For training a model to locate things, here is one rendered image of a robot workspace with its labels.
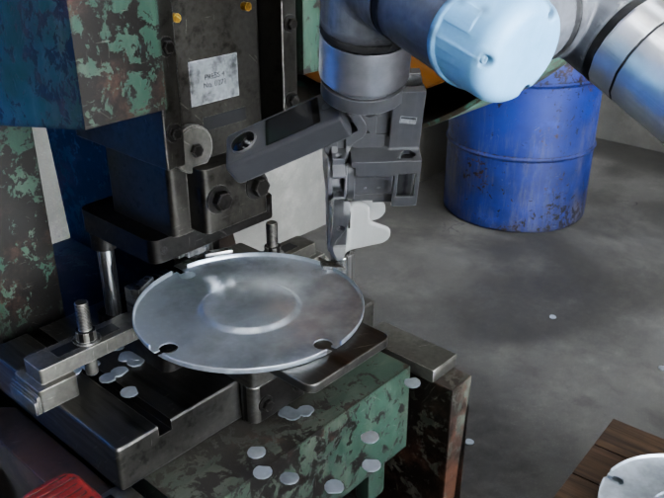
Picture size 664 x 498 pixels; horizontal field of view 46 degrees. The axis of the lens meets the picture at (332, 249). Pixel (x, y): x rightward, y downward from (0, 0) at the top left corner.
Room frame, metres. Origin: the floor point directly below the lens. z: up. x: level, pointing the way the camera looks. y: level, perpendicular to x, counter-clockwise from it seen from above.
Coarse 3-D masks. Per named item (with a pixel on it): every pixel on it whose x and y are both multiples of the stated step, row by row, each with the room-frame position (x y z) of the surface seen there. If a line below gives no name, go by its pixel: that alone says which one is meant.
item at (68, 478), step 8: (64, 472) 0.58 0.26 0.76; (48, 480) 0.57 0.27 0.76; (56, 480) 0.57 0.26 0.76; (64, 480) 0.57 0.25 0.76; (72, 480) 0.57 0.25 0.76; (80, 480) 0.57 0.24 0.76; (40, 488) 0.55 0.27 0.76; (48, 488) 0.56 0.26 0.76; (56, 488) 0.56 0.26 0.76; (64, 488) 0.55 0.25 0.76; (72, 488) 0.56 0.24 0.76; (80, 488) 0.56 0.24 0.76; (88, 488) 0.56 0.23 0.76; (24, 496) 0.54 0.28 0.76; (32, 496) 0.55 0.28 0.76; (40, 496) 0.54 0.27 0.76; (48, 496) 0.54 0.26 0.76; (56, 496) 0.55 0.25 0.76; (64, 496) 0.54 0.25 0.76; (72, 496) 0.55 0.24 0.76; (80, 496) 0.55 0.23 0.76; (88, 496) 0.54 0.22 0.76; (96, 496) 0.55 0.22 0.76
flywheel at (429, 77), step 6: (414, 60) 1.10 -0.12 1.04; (414, 66) 1.10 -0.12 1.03; (420, 66) 1.09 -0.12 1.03; (426, 66) 1.09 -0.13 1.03; (312, 72) 1.23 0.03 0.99; (318, 72) 1.23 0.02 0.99; (426, 72) 1.09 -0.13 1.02; (432, 72) 1.08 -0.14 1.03; (312, 78) 1.23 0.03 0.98; (318, 78) 1.22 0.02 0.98; (426, 78) 1.09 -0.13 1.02; (432, 78) 1.08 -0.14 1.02; (438, 78) 1.07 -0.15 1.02; (426, 84) 1.09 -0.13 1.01; (432, 84) 1.08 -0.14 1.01; (438, 84) 1.07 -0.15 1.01
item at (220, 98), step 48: (192, 0) 0.87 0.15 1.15; (240, 0) 0.92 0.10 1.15; (192, 48) 0.86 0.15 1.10; (240, 48) 0.91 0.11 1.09; (192, 96) 0.86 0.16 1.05; (240, 96) 0.91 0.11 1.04; (192, 144) 0.84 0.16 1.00; (144, 192) 0.86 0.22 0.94; (192, 192) 0.84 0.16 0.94; (240, 192) 0.87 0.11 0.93
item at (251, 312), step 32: (224, 256) 0.99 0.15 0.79; (256, 256) 1.00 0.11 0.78; (288, 256) 0.99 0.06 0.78; (160, 288) 0.90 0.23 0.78; (192, 288) 0.90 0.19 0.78; (224, 288) 0.89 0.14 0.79; (256, 288) 0.89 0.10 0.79; (288, 288) 0.90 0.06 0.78; (320, 288) 0.90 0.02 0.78; (352, 288) 0.90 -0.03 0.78; (160, 320) 0.82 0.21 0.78; (192, 320) 0.82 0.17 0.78; (224, 320) 0.81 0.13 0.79; (256, 320) 0.81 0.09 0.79; (288, 320) 0.82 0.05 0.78; (320, 320) 0.82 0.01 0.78; (352, 320) 0.82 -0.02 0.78; (192, 352) 0.75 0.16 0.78; (224, 352) 0.75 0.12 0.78; (256, 352) 0.75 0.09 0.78; (288, 352) 0.75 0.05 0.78; (320, 352) 0.74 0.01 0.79
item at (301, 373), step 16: (352, 336) 0.79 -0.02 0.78; (368, 336) 0.79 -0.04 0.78; (384, 336) 0.79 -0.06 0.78; (336, 352) 0.75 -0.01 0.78; (352, 352) 0.75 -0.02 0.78; (368, 352) 0.76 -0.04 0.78; (304, 368) 0.72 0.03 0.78; (320, 368) 0.72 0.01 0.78; (336, 368) 0.72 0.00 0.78; (352, 368) 0.74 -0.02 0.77; (240, 384) 0.80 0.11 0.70; (256, 384) 0.79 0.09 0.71; (272, 384) 0.81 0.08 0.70; (288, 384) 0.83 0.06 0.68; (304, 384) 0.69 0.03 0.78; (320, 384) 0.70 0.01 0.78; (256, 400) 0.79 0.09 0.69; (272, 400) 0.80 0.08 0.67; (288, 400) 0.83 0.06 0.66; (256, 416) 0.79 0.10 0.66
